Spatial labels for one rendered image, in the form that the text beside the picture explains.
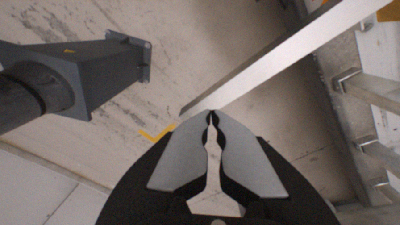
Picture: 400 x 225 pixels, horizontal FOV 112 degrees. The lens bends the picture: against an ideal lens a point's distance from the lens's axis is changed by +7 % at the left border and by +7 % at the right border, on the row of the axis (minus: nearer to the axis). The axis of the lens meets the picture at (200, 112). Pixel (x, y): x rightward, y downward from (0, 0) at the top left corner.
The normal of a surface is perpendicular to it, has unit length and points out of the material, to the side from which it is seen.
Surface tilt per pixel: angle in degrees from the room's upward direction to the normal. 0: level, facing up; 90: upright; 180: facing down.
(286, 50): 0
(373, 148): 90
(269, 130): 0
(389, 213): 90
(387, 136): 0
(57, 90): 70
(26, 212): 90
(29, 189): 90
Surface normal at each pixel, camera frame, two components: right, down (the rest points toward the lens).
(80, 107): -0.06, 0.52
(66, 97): 0.90, 0.37
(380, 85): -0.63, -0.68
